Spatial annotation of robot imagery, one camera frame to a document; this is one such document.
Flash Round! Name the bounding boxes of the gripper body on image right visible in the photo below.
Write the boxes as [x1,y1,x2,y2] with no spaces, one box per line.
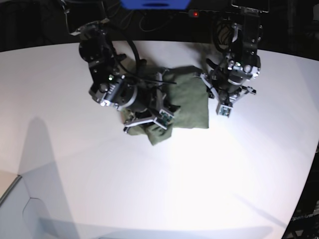
[200,73,257,110]

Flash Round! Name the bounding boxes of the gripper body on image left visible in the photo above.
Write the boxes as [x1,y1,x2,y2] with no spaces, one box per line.
[123,68,179,133]

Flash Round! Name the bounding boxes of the green t-shirt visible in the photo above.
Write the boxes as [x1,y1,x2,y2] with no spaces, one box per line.
[128,65,209,146]

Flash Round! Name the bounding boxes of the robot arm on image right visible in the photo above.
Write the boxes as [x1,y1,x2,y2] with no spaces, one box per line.
[200,0,270,117]

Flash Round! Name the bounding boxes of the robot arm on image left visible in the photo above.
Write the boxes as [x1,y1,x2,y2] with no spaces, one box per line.
[59,0,178,132]

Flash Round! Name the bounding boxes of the black power strip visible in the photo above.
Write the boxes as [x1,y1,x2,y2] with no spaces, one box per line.
[186,9,225,20]

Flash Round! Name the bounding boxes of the blue box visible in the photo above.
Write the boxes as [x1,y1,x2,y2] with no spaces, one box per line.
[121,0,190,10]

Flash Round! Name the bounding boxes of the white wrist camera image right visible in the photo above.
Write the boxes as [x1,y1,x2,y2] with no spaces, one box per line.
[216,104,233,118]

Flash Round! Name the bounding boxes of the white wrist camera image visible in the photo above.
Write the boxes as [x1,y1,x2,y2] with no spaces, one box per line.
[155,109,174,130]
[216,104,233,118]

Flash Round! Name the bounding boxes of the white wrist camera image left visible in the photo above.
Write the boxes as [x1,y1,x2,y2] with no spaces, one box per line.
[155,109,174,130]

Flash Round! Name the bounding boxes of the black coiled cables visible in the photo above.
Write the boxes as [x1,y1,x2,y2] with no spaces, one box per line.
[214,18,236,50]

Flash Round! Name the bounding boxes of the grey looped cable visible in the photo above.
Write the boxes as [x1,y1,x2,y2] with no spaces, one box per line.
[120,9,175,32]

